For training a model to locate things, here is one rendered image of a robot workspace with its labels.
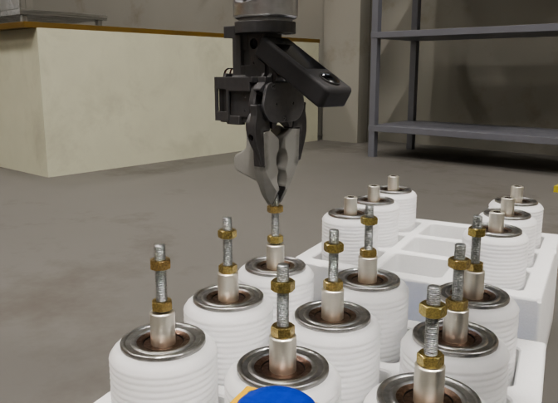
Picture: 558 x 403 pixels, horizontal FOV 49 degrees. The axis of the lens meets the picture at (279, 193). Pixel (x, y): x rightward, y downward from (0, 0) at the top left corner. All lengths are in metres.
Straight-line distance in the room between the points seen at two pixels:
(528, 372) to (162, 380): 0.38
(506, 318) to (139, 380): 0.37
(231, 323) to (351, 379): 0.13
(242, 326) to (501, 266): 0.46
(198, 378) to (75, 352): 0.64
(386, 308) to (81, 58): 2.58
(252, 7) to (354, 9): 3.57
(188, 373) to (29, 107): 2.66
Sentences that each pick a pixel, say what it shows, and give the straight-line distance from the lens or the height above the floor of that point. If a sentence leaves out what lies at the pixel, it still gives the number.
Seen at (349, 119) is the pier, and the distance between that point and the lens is 4.27.
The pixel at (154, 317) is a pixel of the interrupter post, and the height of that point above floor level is 0.28.
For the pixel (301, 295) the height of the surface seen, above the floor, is 0.23.
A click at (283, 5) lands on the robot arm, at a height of 0.56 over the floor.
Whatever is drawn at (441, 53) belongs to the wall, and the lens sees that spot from 4.19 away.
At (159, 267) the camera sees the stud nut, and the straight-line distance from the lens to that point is 0.54.
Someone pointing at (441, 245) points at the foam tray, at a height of 0.17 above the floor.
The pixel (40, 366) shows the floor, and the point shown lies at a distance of 1.15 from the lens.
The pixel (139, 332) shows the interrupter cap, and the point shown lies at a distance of 0.59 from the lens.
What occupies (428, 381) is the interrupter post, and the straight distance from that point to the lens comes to 0.47.
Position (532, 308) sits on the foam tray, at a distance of 0.93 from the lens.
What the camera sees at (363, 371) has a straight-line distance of 0.60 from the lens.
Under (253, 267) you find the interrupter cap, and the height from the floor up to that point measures 0.25.
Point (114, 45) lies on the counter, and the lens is 3.21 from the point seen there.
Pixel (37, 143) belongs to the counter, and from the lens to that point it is 3.09.
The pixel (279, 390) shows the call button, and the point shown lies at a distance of 0.33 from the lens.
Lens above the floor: 0.49
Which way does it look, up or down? 11 degrees down
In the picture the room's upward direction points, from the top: straight up
